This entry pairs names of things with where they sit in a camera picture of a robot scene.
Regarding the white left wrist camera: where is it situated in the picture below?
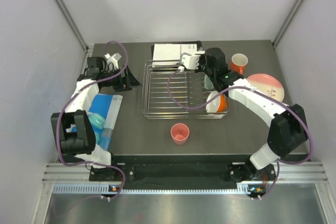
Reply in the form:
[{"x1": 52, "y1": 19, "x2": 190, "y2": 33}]
[{"x1": 104, "y1": 52, "x2": 122, "y2": 71}]

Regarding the chrome wire dish rack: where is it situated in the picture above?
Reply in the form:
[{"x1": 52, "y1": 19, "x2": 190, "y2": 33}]
[{"x1": 142, "y1": 60, "x2": 230, "y2": 119}]

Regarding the orange ceramic mug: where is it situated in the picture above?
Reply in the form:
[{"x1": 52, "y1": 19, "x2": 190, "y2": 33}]
[{"x1": 230, "y1": 53, "x2": 248, "y2": 75}]

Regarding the pink white floral plate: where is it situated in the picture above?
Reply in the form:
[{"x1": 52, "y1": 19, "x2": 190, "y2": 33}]
[{"x1": 247, "y1": 73, "x2": 285, "y2": 102}]

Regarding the aluminium frame rail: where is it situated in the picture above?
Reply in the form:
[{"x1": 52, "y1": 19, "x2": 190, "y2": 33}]
[{"x1": 32, "y1": 155, "x2": 335, "y2": 223}]

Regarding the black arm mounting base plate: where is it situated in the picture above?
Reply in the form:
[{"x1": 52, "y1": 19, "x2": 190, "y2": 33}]
[{"x1": 89, "y1": 154, "x2": 275, "y2": 190}]

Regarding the white orange bowl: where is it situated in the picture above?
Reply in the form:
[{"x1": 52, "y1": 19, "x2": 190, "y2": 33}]
[{"x1": 206, "y1": 94, "x2": 227, "y2": 113}]

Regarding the pink plastic cup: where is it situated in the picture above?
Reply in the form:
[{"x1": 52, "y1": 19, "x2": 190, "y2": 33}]
[{"x1": 171, "y1": 123, "x2": 190, "y2": 145}]

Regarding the blue white headphone box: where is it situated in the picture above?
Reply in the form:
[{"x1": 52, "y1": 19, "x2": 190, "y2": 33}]
[{"x1": 65, "y1": 93, "x2": 123, "y2": 151}]

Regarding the mint green ceramic bowl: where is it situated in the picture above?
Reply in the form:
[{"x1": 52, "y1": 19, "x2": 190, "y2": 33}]
[{"x1": 204, "y1": 75, "x2": 214, "y2": 91}]

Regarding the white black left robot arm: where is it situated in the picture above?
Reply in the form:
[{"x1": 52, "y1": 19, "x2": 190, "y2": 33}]
[{"x1": 50, "y1": 54, "x2": 141, "y2": 180}]

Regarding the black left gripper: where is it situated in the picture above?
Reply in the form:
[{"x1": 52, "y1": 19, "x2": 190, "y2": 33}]
[{"x1": 102, "y1": 64, "x2": 142, "y2": 92}]

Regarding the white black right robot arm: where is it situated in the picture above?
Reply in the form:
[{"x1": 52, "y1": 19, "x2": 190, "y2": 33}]
[{"x1": 180, "y1": 48, "x2": 311, "y2": 180}]

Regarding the grey slotted cable duct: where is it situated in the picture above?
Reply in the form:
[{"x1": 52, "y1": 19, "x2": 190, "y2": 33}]
[{"x1": 52, "y1": 181, "x2": 267, "y2": 195}]

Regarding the white paper manual booklet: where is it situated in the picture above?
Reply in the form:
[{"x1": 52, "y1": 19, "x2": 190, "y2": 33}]
[{"x1": 151, "y1": 43, "x2": 198, "y2": 69}]

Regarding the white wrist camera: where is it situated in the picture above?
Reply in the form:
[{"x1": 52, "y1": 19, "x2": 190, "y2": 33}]
[
  {"x1": 177, "y1": 51, "x2": 205, "y2": 72},
  {"x1": 104, "y1": 52, "x2": 122, "y2": 71}
]

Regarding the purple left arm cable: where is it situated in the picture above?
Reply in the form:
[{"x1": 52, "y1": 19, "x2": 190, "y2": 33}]
[{"x1": 52, "y1": 40, "x2": 129, "y2": 204}]

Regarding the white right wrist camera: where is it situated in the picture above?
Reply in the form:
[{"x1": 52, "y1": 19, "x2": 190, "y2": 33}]
[{"x1": 177, "y1": 51, "x2": 205, "y2": 72}]

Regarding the black clipboard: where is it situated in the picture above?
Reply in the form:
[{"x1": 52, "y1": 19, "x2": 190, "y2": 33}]
[{"x1": 150, "y1": 40, "x2": 206, "y2": 63}]

